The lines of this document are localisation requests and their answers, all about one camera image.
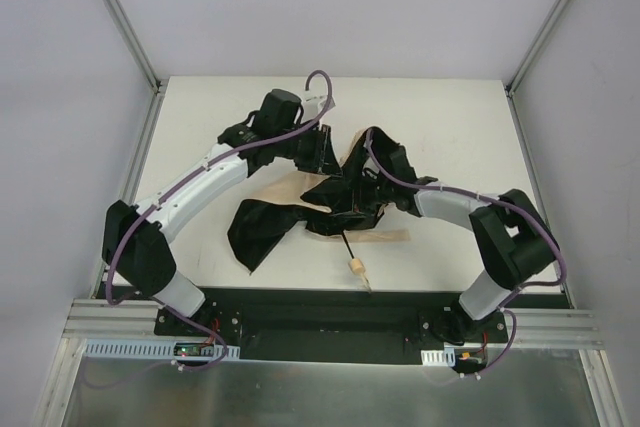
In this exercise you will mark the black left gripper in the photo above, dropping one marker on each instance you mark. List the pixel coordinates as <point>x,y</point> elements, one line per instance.
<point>322,148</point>

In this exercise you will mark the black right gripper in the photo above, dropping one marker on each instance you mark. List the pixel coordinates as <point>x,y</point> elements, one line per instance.
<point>370,195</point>

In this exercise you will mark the beige folding umbrella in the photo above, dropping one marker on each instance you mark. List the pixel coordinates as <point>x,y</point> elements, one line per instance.
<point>322,204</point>

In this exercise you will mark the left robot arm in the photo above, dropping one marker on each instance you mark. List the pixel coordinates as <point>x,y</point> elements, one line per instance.
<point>137,238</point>

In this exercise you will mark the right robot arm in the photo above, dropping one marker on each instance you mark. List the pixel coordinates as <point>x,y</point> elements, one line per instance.
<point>516,246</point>

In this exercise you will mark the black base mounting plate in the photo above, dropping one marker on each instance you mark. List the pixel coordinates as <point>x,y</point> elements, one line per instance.
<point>390,328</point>

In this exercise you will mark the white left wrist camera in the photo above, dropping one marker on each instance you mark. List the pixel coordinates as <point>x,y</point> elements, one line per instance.
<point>313,104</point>

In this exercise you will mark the right white cable duct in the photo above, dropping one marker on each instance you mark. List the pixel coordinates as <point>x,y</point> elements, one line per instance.
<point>438,358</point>

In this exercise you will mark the white cable duct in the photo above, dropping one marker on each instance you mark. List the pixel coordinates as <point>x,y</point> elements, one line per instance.
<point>159,350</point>
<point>438,358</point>

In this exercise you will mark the aluminium front rail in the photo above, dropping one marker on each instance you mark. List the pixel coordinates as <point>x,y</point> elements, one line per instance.
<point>529,328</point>

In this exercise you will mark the left white cable duct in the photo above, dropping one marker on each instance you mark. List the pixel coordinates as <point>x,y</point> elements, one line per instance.
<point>159,350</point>

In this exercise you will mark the left aluminium frame post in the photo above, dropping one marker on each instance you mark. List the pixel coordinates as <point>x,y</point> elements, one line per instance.
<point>132,42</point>

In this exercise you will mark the aluminium frame post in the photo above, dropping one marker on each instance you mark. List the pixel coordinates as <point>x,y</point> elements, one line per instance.
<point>539,41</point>
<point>132,42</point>

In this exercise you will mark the right aluminium frame post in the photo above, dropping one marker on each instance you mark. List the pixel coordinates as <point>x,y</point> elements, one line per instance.
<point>539,41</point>

